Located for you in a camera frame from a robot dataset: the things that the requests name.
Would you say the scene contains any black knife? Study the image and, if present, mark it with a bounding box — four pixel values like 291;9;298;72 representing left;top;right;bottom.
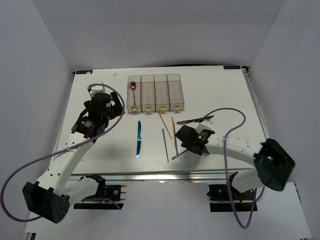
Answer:
176;115;214;125

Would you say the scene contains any rainbow spoon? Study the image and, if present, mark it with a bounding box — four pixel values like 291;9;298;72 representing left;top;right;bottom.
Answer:
129;81;137;105

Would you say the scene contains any blue knife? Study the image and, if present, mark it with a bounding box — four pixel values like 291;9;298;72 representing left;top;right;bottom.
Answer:
136;120;142;158

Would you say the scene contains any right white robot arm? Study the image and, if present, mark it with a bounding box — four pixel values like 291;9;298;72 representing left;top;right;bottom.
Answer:
175;125;296;200

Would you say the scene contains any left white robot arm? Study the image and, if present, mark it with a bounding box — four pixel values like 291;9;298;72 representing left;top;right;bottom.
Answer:
22;91;124;224

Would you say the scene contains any rainbow fork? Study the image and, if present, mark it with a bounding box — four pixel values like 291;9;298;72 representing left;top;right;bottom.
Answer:
171;148;188;160

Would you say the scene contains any blue chopstick right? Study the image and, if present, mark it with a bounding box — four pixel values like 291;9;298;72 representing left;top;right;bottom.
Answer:
174;140;179;155

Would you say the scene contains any blue chopstick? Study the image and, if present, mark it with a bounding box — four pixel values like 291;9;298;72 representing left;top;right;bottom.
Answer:
174;140;179;155
161;128;169;163

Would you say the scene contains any orange chopstick right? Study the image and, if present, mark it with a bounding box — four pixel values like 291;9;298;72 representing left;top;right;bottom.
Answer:
171;117;178;150

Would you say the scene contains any orange chopstick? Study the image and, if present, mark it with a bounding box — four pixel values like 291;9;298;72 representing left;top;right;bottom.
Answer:
157;111;173;140
171;117;178;150

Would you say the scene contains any blue chopstick left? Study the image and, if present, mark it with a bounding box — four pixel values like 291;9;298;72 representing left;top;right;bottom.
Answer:
161;128;169;163

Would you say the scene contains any left blue corner sticker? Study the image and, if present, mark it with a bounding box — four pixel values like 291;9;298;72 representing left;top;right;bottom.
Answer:
75;69;93;75

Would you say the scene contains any blue corner sticker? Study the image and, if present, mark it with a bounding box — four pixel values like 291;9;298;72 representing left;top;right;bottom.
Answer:
75;69;93;75
223;65;241;70

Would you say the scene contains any clear container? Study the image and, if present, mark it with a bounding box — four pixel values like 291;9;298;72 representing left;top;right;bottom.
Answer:
126;75;142;113
141;75;156;112
167;73;185;111
154;74;170;112

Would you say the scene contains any orange chopstick left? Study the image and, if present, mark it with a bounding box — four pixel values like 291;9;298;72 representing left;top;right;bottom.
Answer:
157;111;173;140

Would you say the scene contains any right blue corner sticker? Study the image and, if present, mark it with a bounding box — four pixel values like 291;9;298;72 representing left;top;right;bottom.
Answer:
223;65;241;70

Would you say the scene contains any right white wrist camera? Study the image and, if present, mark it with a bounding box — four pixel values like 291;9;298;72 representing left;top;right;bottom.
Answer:
195;120;216;139

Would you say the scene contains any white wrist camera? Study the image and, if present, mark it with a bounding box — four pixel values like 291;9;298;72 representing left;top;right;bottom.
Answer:
87;81;106;99
195;120;216;139

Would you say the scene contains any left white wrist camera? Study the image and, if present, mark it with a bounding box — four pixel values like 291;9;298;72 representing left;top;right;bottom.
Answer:
87;81;106;99

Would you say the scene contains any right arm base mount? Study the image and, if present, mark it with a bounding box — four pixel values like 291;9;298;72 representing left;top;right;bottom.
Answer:
206;178;258;213

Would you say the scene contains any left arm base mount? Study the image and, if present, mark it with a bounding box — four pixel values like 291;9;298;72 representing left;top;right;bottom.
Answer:
73;174;127;210

